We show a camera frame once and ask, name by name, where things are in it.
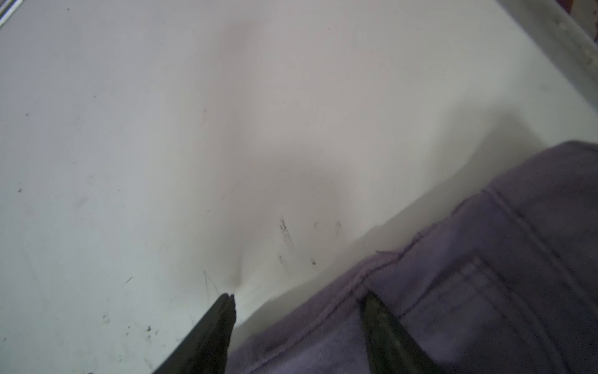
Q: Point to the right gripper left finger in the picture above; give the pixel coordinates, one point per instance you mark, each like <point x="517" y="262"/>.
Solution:
<point x="205" y="348"/>

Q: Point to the purple trousers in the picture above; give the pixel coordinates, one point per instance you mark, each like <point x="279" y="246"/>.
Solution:
<point x="507" y="283"/>

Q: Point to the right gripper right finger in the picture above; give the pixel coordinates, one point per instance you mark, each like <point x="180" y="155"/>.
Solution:
<point x="390" y="348"/>

